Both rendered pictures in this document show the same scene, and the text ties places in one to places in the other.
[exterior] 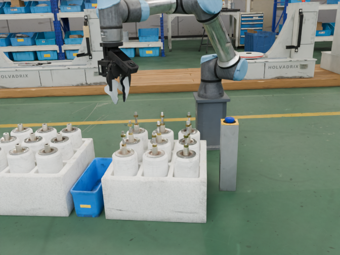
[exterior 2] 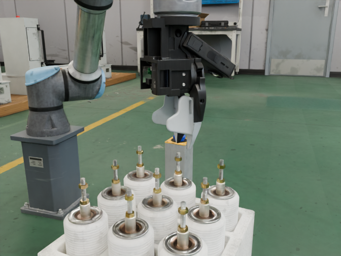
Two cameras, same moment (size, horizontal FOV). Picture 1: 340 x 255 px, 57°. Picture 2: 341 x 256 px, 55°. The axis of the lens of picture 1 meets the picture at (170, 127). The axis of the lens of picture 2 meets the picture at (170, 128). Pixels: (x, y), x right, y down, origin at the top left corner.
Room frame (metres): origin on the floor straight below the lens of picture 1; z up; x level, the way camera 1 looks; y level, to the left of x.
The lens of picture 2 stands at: (0.95, 0.69, 0.63)
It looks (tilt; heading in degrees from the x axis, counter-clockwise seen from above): 16 degrees down; 289
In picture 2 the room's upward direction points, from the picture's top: straight up
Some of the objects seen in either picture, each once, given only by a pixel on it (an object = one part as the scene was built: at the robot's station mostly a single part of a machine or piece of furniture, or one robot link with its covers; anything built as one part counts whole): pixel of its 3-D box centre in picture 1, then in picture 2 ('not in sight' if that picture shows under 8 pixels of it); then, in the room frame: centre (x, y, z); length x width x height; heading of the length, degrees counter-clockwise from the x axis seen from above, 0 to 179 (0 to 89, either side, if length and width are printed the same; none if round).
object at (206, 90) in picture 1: (210, 86); (47, 117); (1.75, -0.24, 0.35); 0.15 x 0.15 x 0.10
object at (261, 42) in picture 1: (258, 43); not in sight; (5.73, -1.62, 0.19); 0.50 x 0.41 x 0.37; 6
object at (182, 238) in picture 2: (124, 150); (182, 237); (1.10, 0.18, 0.26); 0.02 x 0.02 x 0.03
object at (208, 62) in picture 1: (212, 66); (45, 85); (1.74, -0.24, 0.47); 0.13 x 0.12 x 0.14; 46
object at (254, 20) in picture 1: (248, 30); not in sight; (6.79, -1.67, 0.35); 0.59 x 0.47 x 0.69; 1
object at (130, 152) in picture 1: (124, 153); (182, 243); (1.10, 0.18, 0.25); 0.08 x 0.08 x 0.01
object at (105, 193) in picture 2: (162, 131); (116, 193); (1.32, 0.03, 0.25); 0.08 x 0.08 x 0.01
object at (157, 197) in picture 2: (159, 138); (157, 198); (1.21, 0.05, 0.26); 0.02 x 0.02 x 0.03
